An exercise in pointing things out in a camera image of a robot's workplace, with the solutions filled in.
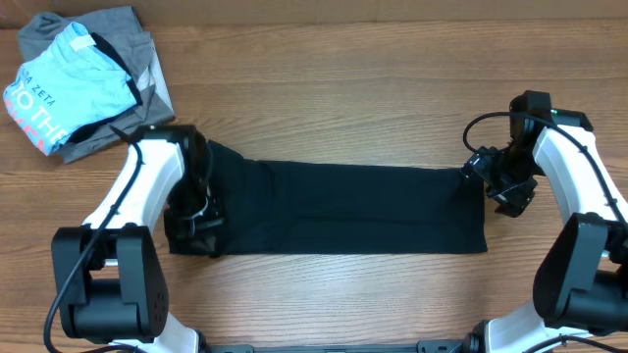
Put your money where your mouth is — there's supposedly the grey folded garment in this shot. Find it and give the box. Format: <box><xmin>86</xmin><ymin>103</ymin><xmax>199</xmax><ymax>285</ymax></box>
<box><xmin>17</xmin><ymin>6</ymin><xmax>175</xmax><ymax>164</ymax></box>

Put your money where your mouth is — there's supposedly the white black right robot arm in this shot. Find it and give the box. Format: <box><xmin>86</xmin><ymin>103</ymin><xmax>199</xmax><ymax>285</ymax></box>
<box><xmin>455</xmin><ymin>90</ymin><xmax>627</xmax><ymax>352</ymax></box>

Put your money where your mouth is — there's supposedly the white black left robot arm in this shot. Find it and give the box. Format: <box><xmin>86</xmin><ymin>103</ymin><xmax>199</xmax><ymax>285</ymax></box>
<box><xmin>43</xmin><ymin>126</ymin><xmax>225</xmax><ymax>352</ymax></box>

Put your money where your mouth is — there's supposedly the light blue folded t-shirt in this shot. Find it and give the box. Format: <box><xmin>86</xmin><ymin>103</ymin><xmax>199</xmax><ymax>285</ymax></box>
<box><xmin>2</xmin><ymin>21</ymin><xmax>139</xmax><ymax>157</ymax></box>

